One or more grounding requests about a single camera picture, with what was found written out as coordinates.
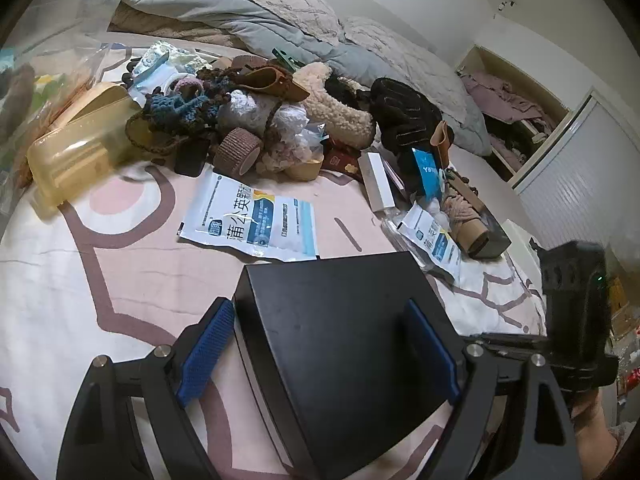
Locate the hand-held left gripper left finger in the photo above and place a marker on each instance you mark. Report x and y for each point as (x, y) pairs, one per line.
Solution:
(207, 355)

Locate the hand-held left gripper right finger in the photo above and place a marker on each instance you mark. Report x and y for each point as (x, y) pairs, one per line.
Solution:
(430, 355)

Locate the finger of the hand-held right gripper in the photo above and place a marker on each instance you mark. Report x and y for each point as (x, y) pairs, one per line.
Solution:
(510, 342)

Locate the black box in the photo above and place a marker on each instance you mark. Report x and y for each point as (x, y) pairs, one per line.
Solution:
(325, 340)

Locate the white blue foil pouch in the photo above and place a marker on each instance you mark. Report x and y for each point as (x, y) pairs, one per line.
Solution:
(432, 240)
(250, 220)

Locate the long white box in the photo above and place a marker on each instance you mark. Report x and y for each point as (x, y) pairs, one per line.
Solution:
(377, 180)

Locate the clear plastic storage bin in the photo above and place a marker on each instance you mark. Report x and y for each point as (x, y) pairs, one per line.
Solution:
(65, 25)

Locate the person's right forearm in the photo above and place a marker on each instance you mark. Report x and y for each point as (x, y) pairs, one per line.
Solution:
(595, 435)

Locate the cardboard tube with yarn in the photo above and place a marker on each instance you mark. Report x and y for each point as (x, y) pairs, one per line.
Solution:
(472, 232)

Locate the thin brown stick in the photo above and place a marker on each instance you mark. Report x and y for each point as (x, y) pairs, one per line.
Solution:
(347, 234)

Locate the pink flat box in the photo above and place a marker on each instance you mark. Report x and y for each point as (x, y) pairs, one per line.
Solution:
(394, 175)

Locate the blue plastic packet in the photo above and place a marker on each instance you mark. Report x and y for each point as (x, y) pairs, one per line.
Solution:
(425, 167)

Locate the wooden open shelf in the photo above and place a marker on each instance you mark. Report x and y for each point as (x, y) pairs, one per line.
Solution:
(545, 115)

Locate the small black case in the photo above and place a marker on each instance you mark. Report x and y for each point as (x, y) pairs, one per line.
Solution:
(192, 157)

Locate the brown yarn roll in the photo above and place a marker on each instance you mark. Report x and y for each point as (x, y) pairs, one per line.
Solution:
(235, 152)

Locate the dark red packet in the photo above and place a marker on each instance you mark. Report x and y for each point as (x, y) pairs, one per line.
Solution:
(345, 162)

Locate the tan leather piece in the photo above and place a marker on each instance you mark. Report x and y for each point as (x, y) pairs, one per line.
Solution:
(441, 140)

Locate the clear plastic bag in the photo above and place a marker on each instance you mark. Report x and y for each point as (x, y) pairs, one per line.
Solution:
(295, 145)

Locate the pink clothes pile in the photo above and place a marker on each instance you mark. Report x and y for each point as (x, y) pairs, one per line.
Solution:
(495, 90)

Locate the yellow translucent container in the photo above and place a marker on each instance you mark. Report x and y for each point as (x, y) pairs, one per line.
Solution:
(75, 150)

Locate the black knit cloth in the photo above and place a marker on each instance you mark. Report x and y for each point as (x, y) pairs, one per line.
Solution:
(400, 110)

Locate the crumpled white plastic bag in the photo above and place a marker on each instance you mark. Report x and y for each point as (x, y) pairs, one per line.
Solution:
(245, 110)

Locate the blue knitted piece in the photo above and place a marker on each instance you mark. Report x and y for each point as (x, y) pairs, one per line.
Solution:
(167, 107)

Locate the fluffy beige plush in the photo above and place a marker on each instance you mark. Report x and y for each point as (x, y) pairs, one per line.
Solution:
(340, 110)

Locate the brown leather pouch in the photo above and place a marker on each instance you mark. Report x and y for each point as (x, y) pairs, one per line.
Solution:
(270, 85)

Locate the green printed foil packet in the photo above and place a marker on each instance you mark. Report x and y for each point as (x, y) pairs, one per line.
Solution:
(165, 60)

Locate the grey blanket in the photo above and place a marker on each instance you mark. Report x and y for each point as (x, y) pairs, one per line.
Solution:
(260, 25)

